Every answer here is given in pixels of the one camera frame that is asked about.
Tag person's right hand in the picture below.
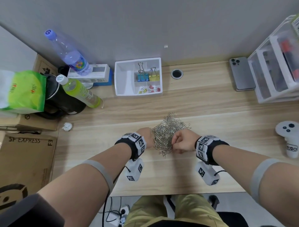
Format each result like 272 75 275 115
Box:
171 129 201 154

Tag person's left hand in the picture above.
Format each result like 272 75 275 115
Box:
136 127 155 150

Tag pile of silver paper clips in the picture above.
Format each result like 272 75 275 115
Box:
150 112 192 158

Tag large blue binder clip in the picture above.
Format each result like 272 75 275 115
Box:
137 62 150 82

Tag large yellow binder clip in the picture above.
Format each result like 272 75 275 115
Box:
149 66 160 82

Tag white desk organizer tray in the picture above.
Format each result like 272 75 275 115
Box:
114 57 163 97

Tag person's left forearm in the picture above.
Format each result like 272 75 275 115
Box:
37 142 132 227

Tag person's right forearm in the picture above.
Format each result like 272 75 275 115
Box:
211 145 299 227

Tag person's olive trousers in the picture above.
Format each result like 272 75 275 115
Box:
122 194 230 227

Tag blue flat box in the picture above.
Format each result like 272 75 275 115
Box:
92 68 113 86

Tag flat brown cardboard box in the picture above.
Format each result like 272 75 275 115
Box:
0 113 60 133

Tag large printed cardboard box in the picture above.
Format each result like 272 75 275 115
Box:
0 133 58 211

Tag upright brown cardboard box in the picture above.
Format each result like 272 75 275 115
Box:
32 54 59 76

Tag person's black sleeve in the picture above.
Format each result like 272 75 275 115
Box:
0 193 65 227

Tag black left marker wristband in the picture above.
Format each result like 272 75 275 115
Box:
114 133 147 161

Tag black marker wristband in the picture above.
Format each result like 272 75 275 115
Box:
114 133 147 161
195 135 230 166

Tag black right marker wristband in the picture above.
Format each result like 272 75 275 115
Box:
195 135 230 166

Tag white power strip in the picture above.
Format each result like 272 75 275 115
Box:
106 205 131 226

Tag white printed carton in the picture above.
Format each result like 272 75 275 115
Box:
67 64 111 84

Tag green drink bottle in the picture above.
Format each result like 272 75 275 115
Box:
56 74 103 109

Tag grey smartphone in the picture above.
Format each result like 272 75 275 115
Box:
229 56 256 92

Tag black kettle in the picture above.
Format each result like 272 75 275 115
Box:
37 65 87 120

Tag white drawer organizer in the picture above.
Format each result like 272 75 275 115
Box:
247 14 299 104

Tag white handheld controller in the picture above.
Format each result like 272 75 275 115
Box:
275 120 299 159

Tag clear purple-capped water bottle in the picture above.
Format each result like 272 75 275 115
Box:
45 29 93 76

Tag green tissue pack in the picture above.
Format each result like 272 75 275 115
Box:
0 70 47 115

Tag white board panel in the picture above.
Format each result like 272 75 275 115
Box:
0 24 38 72

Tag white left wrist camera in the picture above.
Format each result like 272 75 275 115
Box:
125 158 144 182

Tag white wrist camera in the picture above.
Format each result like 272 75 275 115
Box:
125 158 144 182
196 161 221 186

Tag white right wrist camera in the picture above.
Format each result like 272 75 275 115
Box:
196 161 221 186

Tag round desk cable grommet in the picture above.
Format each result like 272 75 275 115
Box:
170 69 184 80

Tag black left camera cable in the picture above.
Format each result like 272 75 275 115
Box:
102 165 131 227

